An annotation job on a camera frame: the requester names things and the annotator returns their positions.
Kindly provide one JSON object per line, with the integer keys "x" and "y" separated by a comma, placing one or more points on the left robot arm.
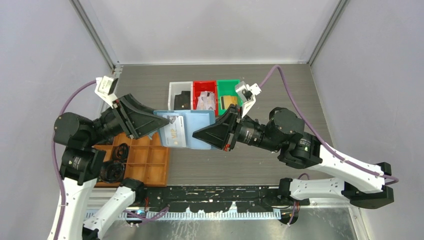
{"x": 81, "y": 164}

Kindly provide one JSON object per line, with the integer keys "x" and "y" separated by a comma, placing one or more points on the white plastic bin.
{"x": 176, "y": 88}

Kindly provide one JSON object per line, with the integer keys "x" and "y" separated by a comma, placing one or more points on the blue card holder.
{"x": 182, "y": 124}

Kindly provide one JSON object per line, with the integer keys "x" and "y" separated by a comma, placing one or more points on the black cards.
{"x": 182, "y": 101}

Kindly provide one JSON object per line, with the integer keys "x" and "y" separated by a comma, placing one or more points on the red plastic bin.
{"x": 199, "y": 86}

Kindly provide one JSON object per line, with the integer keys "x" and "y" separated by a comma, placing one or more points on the white cards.
{"x": 206, "y": 101}

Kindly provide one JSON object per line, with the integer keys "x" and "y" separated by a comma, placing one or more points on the gold cards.
{"x": 227, "y": 100}

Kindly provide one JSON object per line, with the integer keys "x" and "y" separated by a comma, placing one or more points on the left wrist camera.
{"x": 106, "y": 89}

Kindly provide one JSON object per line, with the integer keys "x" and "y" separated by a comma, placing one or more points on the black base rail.
{"x": 210, "y": 198}

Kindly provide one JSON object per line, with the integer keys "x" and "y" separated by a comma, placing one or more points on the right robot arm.
{"x": 361, "y": 184}

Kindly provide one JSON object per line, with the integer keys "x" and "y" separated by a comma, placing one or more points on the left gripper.
{"x": 145, "y": 120}

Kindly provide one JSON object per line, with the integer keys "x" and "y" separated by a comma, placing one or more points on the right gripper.
{"x": 216, "y": 135}

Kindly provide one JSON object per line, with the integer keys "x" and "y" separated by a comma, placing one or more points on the wooden compartment tray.
{"x": 147, "y": 161}

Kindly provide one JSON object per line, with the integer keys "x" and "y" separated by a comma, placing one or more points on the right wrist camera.
{"x": 247, "y": 94}

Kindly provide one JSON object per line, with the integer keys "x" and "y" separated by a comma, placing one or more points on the green plastic bin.
{"x": 226, "y": 87}

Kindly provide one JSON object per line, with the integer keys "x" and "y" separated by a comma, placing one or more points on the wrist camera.
{"x": 247, "y": 94}
{"x": 106, "y": 89}

